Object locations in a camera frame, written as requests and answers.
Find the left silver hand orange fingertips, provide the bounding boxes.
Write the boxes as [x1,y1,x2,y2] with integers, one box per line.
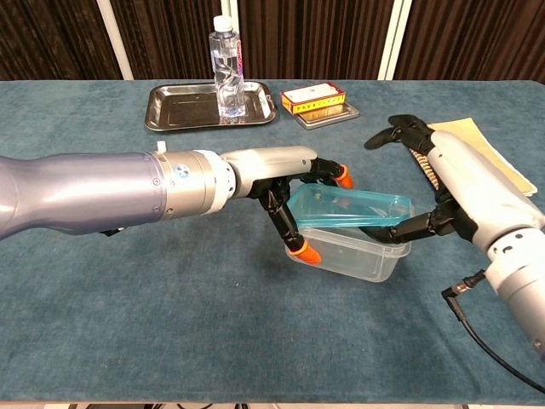
[220,146,355,266]

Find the right silver hand black fingers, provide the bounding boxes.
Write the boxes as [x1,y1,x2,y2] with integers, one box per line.
[361,113,545,256]

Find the transparent blue plastic lid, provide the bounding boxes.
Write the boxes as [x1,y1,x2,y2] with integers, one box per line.
[286,182,415,229]

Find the clear plastic container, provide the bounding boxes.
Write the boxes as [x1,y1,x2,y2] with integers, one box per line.
[284,212,413,283]

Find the red yellow white-topped box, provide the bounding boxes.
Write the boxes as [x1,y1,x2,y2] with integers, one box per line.
[279,82,347,115]

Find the brown spiral notebook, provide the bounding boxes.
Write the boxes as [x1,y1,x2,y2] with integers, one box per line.
[408,117,538,198]

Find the flat silver metal tin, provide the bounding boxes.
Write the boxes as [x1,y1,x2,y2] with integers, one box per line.
[293,101,361,130]

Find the clear plastic water bottle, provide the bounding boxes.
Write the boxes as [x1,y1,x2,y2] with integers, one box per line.
[208,14,248,120]

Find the stainless steel tray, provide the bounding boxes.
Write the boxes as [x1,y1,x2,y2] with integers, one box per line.
[143,80,279,132]

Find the dark slatted partition panel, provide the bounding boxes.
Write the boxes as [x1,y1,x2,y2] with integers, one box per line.
[376,0,545,84]
[221,0,412,82]
[0,0,135,82]
[95,0,239,82]

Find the teal table cloth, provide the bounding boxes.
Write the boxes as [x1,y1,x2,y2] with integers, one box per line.
[0,79,545,406]

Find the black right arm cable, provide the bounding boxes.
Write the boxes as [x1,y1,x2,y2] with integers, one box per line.
[441,268,545,395]

